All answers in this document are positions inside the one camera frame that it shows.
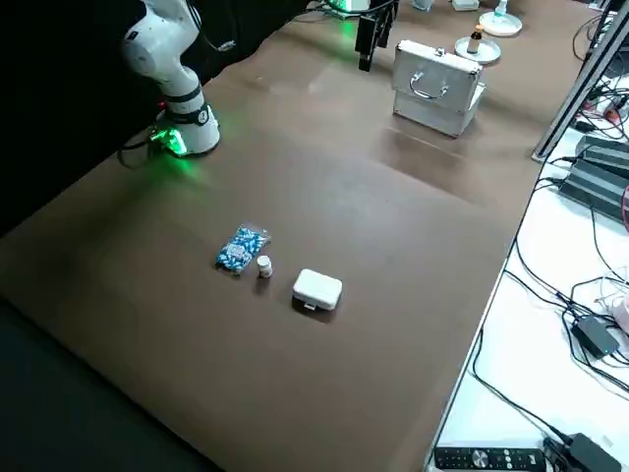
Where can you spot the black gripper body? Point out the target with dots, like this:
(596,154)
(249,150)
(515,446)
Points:
(381,6)

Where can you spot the brown iodophor bottle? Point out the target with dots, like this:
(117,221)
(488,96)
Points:
(474,41)

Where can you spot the silver aluminium medical kit case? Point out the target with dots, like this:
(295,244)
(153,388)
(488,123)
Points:
(427,113)

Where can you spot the clear hydrogen peroxide bottle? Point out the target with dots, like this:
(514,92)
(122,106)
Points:
(502,9)

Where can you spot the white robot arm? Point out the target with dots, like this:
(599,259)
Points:
(167,49)

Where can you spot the round gray plate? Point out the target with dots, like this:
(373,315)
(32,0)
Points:
(486,51)

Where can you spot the round white plate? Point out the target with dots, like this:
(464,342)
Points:
(511,25)

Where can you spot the white plastic box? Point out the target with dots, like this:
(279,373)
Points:
(465,5)
(317,289)

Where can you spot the blue white pill bag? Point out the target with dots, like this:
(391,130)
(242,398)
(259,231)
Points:
(241,248)

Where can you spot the small white pill bottle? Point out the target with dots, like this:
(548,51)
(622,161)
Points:
(264,267)

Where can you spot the black ribbed power brick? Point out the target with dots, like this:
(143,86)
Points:
(604,152)
(594,189)

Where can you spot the black laptop power adapter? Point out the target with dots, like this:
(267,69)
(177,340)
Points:
(597,334)

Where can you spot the black remote control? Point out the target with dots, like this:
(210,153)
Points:
(486,458)

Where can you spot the aluminium camera post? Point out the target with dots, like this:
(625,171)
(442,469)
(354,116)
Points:
(575,83)

